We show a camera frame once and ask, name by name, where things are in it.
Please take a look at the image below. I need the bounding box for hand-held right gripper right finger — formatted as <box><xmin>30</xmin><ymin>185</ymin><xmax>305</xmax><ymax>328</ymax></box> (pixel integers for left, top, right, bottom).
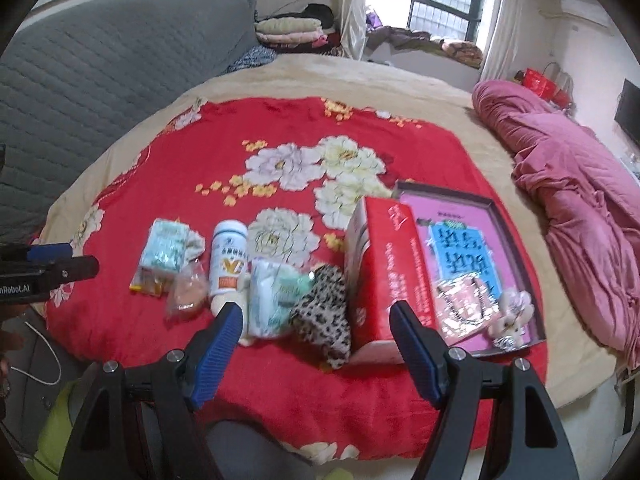
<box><xmin>389</xmin><ymin>301</ymin><xmax>583</xmax><ymax>480</ymax></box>

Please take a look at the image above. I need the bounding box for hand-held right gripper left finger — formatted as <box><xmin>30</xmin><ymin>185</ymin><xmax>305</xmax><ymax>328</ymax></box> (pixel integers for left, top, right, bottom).
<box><xmin>59</xmin><ymin>301</ymin><xmax>246</xmax><ymax>480</ymax></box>

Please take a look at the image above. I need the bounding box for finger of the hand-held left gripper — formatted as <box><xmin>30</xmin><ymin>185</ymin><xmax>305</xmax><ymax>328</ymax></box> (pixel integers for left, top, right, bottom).
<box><xmin>46</xmin><ymin>255</ymin><xmax>100</xmax><ymax>282</ymax></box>
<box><xmin>27</xmin><ymin>243</ymin><xmax>74</xmax><ymax>264</ymax></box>

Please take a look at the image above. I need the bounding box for pink sponge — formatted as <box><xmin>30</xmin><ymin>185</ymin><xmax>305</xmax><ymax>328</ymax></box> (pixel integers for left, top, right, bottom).
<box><xmin>164</xmin><ymin>262</ymin><xmax>211</xmax><ymax>321</ymax></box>

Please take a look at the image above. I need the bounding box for white green plastic packet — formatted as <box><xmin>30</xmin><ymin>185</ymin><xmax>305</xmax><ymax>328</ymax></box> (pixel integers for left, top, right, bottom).
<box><xmin>239</xmin><ymin>257</ymin><xmax>313</xmax><ymax>346</ymax></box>

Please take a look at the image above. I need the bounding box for yellow white snack packet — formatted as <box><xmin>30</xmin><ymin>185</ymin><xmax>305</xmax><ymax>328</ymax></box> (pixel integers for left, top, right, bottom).
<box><xmin>129</xmin><ymin>217</ymin><xmax>190</xmax><ymax>297</ymax></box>

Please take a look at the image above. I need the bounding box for leopard print cloth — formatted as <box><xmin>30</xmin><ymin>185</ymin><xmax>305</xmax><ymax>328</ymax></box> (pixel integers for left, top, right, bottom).
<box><xmin>289</xmin><ymin>265</ymin><xmax>353</xmax><ymax>371</ymax></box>

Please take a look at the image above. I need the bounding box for pink plastic packet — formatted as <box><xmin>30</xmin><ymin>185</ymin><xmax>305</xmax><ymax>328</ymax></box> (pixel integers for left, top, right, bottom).
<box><xmin>435</xmin><ymin>276</ymin><xmax>493</xmax><ymax>346</ymax></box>

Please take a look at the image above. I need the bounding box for white plastic bottle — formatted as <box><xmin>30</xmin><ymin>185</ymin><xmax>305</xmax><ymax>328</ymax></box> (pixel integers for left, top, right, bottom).
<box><xmin>207</xmin><ymin>220</ymin><xmax>249</xmax><ymax>318</ymax></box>

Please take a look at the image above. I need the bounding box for red and white box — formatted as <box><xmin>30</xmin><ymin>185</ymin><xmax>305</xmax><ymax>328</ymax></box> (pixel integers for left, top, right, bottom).
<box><xmin>345</xmin><ymin>196</ymin><xmax>438</xmax><ymax>365</ymax></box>

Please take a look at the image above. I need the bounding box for small cream plush toy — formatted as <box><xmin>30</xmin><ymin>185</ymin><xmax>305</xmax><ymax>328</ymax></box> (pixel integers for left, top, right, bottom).
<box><xmin>487</xmin><ymin>289</ymin><xmax>533</xmax><ymax>351</ymax></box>

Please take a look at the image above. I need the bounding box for yellow green cloth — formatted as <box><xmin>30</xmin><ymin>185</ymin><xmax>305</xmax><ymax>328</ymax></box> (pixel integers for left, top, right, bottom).
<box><xmin>25</xmin><ymin>375</ymin><xmax>101</xmax><ymax>480</ymax></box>

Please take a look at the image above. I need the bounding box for grey quilted headboard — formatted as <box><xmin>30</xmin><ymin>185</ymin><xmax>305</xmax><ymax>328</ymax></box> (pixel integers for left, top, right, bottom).
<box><xmin>0</xmin><ymin>0</ymin><xmax>261</xmax><ymax>246</ymax></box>

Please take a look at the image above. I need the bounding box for pink quilt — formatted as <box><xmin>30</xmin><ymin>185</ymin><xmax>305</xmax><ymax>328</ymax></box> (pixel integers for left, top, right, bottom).
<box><xmin>472</xmin><ymin>80</ymin><xmax>640</xmax><ymax>368</ymax></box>

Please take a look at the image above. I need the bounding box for red floral blanket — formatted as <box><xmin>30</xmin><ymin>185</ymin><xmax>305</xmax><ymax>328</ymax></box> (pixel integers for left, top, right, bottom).
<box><xmin>37</xmin><ymin>96</ymin><xmax>531</xmax><ymax>461</ymax></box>

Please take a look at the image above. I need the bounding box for dark patterned pillow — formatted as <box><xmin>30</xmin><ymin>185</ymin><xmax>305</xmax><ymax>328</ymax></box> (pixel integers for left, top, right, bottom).
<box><xmin>227</xmin><ymin>45</ymin><xmax>278</xmax><ymax>73</ymax></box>

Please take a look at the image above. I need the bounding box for beige bed sheet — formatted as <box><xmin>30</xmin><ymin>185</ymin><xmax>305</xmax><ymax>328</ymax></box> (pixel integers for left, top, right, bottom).
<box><xmin>30</xmin><ymin>52</ymin><xmax>631</xmax><ymax>466</ymax></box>

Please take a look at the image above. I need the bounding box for red gift bag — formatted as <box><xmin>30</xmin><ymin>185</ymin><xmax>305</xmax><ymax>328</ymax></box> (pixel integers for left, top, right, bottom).
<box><xmin>515</xmin><ymin>62</ymin><xmax>576</xmax><ymax>111</ymax></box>

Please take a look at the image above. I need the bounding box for pile of clothes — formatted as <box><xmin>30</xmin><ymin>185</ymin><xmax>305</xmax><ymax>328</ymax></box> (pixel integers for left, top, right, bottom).
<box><xmin>367</xmin><ymin>10</ymin><xmax>483</xmax><ymax>68</ymax></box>

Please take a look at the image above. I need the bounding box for stack of folded blankets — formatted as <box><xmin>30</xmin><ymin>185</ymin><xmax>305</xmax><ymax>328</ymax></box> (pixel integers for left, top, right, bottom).
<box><xmin>255</xmin><ymin>17</ymin><xmax>328</xmax><ymax>51</ymax></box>

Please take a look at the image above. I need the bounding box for black television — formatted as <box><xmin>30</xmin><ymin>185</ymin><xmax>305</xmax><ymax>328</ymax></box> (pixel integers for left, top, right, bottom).
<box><xmin>614</xmin><ymin>78</ymin><xmax>640</xmax><ymax>148</ymax></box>

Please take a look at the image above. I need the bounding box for white curtain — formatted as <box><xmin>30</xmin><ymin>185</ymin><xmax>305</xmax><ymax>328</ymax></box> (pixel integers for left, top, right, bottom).
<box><xmin>480</xmin><ymin>0</ymin><xmax>531</xmax><ymax>81</ymax></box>
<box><xmin>335</xmin><ymin>0</ymin><xmax>371</xmax><ymax>61</ymax></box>

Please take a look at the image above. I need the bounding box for black clothing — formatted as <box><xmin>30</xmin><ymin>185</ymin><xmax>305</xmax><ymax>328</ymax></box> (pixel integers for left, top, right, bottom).
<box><xmin>280</xmin><ymin>3</ymin><xmax>337</xmax><ymax>31</ymax></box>

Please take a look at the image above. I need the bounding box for white air conditioner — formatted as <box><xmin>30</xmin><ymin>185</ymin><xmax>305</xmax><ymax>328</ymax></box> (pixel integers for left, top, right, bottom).
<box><xmin>560</xmin><ymin>0</ymin><xmax>613</xmax><ymax>28</ymax></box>

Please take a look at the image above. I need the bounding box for white cable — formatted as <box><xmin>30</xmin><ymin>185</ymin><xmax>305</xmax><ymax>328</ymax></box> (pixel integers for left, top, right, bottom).
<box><xmin>10</xmin><ymin>320</ymin><xmax>63</xmax><ymax>386</ymax></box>

